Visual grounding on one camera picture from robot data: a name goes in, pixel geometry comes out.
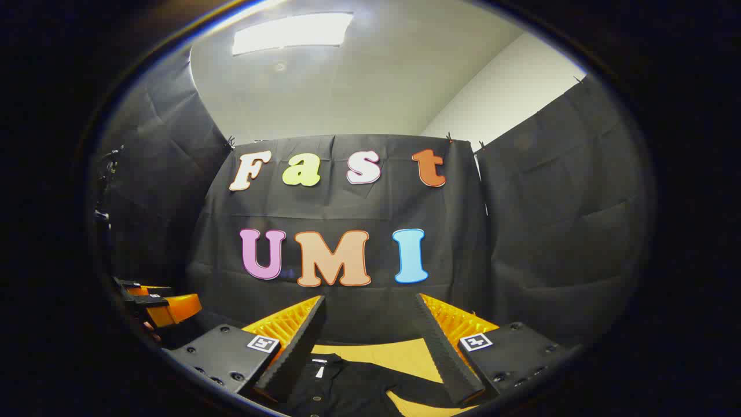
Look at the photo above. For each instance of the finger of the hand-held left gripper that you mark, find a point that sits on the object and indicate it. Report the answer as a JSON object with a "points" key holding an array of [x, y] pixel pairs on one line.
{"points": [[147, 289], [173, 310]]}

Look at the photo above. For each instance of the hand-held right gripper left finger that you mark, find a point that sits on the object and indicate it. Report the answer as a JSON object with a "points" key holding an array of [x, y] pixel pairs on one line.
{"points": [[289, 359]]}

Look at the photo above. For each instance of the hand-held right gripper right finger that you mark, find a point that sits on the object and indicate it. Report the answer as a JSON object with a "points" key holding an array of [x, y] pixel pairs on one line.
{"points": [[446, 353]]}

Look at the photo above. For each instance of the black button shirt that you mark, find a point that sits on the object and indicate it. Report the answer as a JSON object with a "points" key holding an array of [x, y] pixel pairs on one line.
{"points": [[347, 388]]}

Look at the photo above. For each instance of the black backdrop cloth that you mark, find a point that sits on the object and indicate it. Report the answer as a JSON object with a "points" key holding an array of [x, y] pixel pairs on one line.
{"points": [[359, 208]]}

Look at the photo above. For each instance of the ceiling light panel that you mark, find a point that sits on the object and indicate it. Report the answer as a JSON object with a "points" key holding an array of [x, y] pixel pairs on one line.
{"points": [[292, 33]]}

